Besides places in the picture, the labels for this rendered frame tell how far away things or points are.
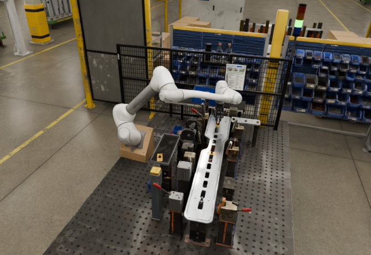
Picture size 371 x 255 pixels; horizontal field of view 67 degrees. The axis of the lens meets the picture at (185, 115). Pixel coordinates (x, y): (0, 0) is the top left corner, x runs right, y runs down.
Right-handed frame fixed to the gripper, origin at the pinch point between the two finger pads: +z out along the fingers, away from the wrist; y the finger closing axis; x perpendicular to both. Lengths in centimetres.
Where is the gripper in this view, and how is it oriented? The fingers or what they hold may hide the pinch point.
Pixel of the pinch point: (218, 121)
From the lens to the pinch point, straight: 276.1
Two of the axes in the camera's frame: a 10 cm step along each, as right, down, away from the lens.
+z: -0.2, 8.7, 4.9
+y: 9.8, 1.2, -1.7
